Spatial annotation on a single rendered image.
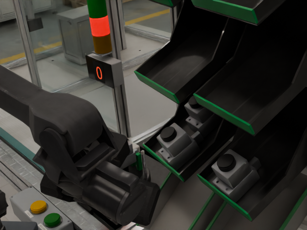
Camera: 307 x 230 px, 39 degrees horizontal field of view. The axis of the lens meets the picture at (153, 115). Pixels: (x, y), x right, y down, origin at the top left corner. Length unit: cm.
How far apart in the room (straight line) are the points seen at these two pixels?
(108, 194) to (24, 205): 68
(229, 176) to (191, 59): 22
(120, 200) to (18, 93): 19
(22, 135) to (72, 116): 109
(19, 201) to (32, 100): 68
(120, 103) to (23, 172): 34
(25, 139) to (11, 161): 20
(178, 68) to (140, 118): 92
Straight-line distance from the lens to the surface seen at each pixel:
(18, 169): 135
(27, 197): 122
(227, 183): 72
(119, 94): 130
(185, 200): 95
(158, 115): 170
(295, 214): 80
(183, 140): 79
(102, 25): 120
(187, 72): 76
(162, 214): 99
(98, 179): 54
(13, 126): 168
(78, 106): 54
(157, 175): 119
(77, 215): 113
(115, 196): 53
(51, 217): 112
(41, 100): 56
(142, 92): 189
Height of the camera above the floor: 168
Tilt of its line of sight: 29 degrees down
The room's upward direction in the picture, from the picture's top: 6 degrees counter-clockwise
